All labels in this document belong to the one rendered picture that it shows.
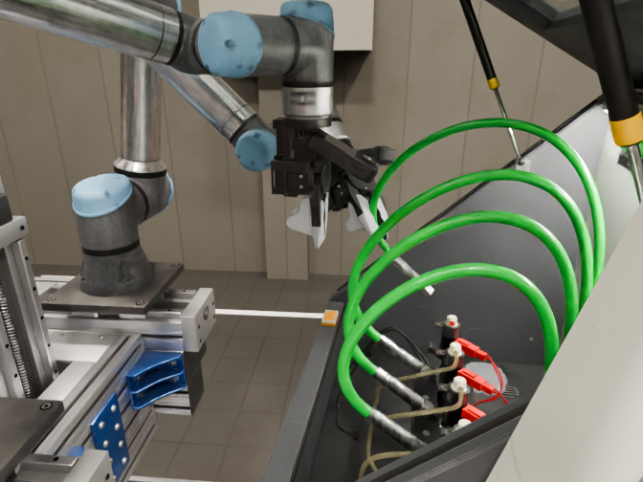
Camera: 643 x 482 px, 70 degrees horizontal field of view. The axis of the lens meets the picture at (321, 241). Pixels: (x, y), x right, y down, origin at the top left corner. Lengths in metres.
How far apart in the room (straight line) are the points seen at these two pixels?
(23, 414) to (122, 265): 0.38
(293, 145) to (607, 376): 0.53
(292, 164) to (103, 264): 0.52
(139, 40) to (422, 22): 2.58
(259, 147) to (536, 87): 2.63
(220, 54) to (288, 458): 0.57
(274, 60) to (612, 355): 0.49
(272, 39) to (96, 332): 0.76
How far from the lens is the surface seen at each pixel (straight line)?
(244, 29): 0.61
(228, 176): 3.34
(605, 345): 0.35
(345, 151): 0.70
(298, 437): 0.79
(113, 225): 1.04
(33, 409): 0.82
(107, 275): 1.07
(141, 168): 1.12
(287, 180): 0.72
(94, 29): 0.67
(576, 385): 0.37
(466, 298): 1.13
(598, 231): 0.77
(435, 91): 3.16
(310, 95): 0.68
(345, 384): 0.56
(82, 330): 1.17
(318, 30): 0.68
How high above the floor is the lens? 1.51
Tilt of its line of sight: 22 degrees down
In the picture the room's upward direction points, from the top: straight up
